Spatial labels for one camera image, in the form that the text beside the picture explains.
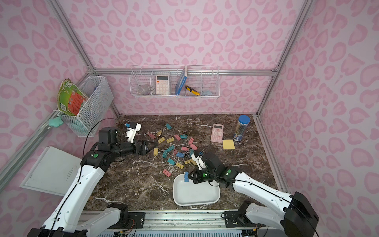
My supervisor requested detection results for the white storage tray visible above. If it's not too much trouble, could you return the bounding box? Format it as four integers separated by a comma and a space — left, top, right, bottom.
173, 174, 221, 206

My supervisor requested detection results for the teal binder clip far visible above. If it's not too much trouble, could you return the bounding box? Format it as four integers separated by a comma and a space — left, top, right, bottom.
165, 123, 172, 130

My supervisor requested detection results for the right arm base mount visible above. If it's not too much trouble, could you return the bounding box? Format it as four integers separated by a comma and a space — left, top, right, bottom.
221, 200, 257, 228

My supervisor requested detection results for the green red snack bag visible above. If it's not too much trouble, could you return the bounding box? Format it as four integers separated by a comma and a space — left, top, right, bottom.
57, 79, 89, 116

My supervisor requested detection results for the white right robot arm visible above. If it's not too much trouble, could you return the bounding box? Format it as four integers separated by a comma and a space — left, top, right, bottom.
189, 151, 319, 237

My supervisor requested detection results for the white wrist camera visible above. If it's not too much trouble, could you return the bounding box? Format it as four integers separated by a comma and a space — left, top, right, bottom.
191, 150, 206, 170
124, 122, 141, 143

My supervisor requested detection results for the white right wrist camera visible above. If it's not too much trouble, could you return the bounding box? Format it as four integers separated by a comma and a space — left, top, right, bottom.
191, 150, 206, 170

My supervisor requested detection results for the white calculator in shelf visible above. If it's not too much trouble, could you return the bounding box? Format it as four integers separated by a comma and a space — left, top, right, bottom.
156, 76, 170, 95

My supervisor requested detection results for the teal binder clip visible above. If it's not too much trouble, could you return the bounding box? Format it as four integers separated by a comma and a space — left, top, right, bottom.
165, 123, 172, 130
167, 159, 176, 166

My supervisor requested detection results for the pink binder clip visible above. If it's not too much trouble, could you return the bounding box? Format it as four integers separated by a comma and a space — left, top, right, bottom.
190, 144, 198, 151
148, 133, 156, 139
163, 169, 172, 177

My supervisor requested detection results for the teal binder clip near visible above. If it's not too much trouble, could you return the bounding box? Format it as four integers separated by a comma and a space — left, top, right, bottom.
167, 159, 176, 166

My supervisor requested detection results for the pencil jar blue lid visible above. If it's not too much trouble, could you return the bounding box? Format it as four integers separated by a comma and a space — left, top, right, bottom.
233, 115, 250, 142

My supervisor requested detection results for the yellow utility knife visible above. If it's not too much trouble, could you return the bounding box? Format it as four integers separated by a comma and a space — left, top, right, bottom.
186, 86, 201, 96

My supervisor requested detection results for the yellow sticky note pad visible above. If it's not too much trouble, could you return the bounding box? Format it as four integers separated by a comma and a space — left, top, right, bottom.
222, 140, 235, 150

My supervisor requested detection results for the blue book in shelf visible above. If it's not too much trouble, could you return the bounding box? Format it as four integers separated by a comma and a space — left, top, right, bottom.
175, 66, 188, 96

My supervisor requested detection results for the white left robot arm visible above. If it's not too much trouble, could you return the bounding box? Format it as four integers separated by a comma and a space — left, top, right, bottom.
28, 140, 157, 237

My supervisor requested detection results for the white wire wall shelf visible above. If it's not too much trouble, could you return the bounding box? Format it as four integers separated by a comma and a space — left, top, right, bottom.
129, 65, 221, 98

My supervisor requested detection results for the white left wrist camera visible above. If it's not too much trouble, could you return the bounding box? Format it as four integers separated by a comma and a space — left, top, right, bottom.
124, 122, 141, 143

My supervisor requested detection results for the yellow binder clip cluster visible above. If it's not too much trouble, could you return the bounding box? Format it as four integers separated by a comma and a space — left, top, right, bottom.
185, 160, 197, 166

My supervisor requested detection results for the white paper pad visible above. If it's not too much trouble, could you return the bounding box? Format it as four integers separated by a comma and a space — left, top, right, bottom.
20, 146, 82, 196

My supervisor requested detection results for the pink calculator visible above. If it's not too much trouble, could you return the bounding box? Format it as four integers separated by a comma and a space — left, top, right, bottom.
211, 123, 224, 143

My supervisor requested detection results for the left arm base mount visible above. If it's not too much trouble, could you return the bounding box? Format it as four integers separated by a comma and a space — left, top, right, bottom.
107, 203, 146, 230

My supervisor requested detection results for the white mesh side basket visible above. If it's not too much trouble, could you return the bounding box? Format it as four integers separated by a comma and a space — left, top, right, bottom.
60, 76, 114, 137

